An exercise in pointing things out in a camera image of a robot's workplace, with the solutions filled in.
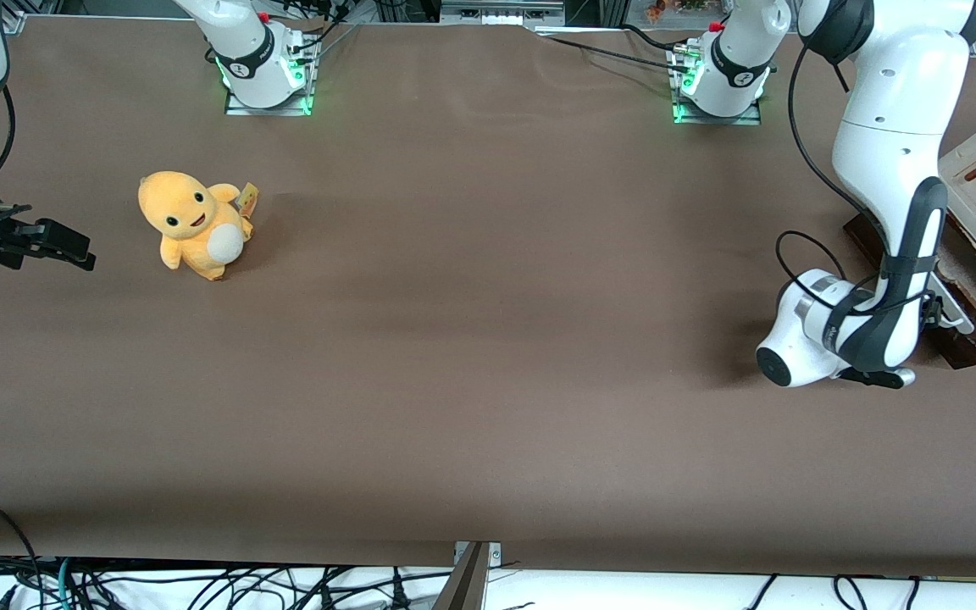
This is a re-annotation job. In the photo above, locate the yellow plush toy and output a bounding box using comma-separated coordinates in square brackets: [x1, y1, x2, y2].
[138, 171, 259, 281]

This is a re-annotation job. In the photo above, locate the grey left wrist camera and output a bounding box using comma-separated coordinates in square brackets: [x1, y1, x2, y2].
[837, 365, 918, 390]

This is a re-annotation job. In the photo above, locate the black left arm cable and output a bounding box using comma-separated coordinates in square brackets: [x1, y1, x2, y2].
[774, 38, 889, 299]

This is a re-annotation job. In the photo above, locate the teal floor cable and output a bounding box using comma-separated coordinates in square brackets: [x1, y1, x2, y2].
[54, 557, 78, 610]

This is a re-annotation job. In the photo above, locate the black cable on table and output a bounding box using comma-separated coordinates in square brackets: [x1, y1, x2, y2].
[537, 24, 694, 75]

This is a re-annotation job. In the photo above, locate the silver aluminium frame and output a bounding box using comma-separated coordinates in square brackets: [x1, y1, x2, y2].
[441, 0, 567, 28]

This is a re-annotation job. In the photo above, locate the metal table edge bracket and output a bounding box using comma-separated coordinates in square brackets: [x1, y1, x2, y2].
[432, 541, 503, 610]

